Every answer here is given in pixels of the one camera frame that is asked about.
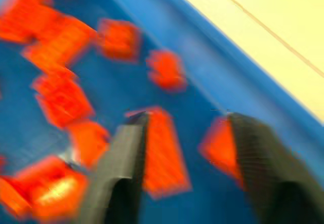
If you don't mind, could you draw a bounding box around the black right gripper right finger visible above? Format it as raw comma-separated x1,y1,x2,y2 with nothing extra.
227,112,324,224

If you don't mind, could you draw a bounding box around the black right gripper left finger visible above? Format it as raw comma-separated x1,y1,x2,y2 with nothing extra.
75,112,150,224

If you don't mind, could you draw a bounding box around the blue plastic bin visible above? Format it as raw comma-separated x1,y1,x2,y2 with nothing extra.
0,0,324,224

